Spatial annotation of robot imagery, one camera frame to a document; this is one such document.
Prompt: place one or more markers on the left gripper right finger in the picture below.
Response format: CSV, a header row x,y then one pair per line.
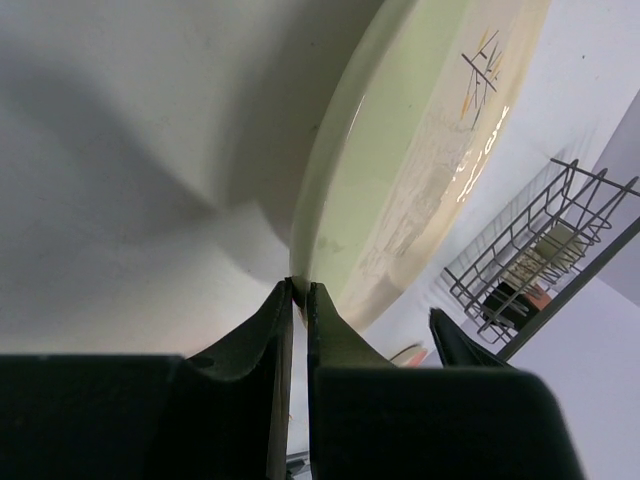
x,y
370,419

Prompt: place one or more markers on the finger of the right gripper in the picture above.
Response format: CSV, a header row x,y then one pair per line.
x,y
455,348

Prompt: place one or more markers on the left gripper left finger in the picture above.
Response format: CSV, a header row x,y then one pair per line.
x,y
222,413

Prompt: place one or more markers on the orange mug white inside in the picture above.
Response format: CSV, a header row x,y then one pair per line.
x,y
538,298

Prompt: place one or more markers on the grey-green ceramic cup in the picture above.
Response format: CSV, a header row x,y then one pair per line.
x,y
560,247

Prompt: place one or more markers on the green and cream plate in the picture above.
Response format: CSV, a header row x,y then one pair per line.
x,y
412,123

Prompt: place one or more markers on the small beige speckled cup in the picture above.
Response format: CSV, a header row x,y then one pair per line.
x,y
522,274

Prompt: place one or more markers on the pink and cream plate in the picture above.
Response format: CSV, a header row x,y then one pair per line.
x,y
410,357

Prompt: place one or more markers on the black wire dish rack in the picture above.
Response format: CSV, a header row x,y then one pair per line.
x,y
603,210

